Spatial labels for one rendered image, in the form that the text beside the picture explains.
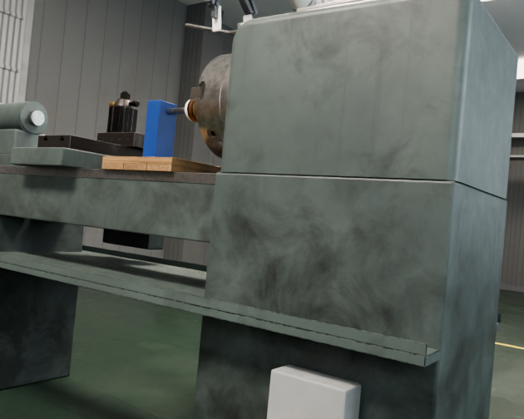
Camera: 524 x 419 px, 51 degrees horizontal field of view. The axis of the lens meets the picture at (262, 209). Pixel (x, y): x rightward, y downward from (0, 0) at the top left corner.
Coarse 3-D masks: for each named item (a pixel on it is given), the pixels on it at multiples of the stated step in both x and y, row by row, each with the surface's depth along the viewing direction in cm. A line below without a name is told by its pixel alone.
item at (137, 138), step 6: (114, 132) 202; (120, 132) 200; (126, 132) 198; (132, 132) 196; (102, 138) 206; (108, 138) 204; (114, 138) 202; (120, 138) 200; (126, 138) 198; (132, 138) 196; (138, 138) 197; (144, 138) 199; (120, 144) 200; (126, 144) 198; (132, 144) 196; (138, 144) 197
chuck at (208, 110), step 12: (216, 60) 157; (228, 60) 154; (204, 72) 155; (216, 72) 152; (216, 84) 151; (204, 96) 153; (216, 96) 150; (204, 108) 153; (216, 108) 150; (204, 120) 154; (216, 120) 151; (204, 132) 156; (216, 132) 153; (216, 144) 157
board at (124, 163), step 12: (108, 156) 171; (120, 156) 168; (132, 156) 164; (108, 168) 170; (120, 168) 167; (132, 168) 164; (144, 168) 161; (156, 168) 158; (168, 168) 155; (180, 168) 158; (192, 168) 162; (204, 168) 166; (216, 168) 171
